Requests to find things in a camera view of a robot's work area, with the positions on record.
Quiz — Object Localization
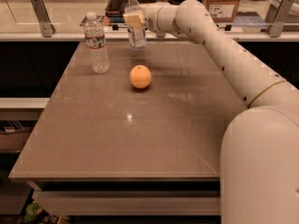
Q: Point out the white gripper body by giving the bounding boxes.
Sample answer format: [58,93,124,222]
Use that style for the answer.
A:
[143,2,178,34]

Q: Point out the right metal glass bracket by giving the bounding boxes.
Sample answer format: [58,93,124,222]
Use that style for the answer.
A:
[267,0,295,37]

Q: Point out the green object under table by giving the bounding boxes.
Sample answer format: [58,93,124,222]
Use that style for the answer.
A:
[23,203,43,224]

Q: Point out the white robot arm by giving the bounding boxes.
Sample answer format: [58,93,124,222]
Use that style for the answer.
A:
[124,0,299,224]

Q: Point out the orange fruit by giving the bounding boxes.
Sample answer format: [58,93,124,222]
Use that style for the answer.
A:
[130,65,151,89]

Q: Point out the clear plastic water bottle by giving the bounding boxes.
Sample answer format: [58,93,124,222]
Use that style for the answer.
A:
[83,12,109,74]

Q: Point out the blue label plastic bottle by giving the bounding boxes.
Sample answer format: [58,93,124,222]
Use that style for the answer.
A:
[123,0,147,50]

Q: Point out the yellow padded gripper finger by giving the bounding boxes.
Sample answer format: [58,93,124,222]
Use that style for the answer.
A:
[123,13,145,29]

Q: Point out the left metal glass bracket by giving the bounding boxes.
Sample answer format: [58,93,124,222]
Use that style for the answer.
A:
[30,0,56,37]

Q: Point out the cardboard box with label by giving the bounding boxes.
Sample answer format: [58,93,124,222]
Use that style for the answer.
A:
[203,0,240,22]

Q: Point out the table drawer front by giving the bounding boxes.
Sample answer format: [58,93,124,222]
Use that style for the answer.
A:
[33,191,221,216]

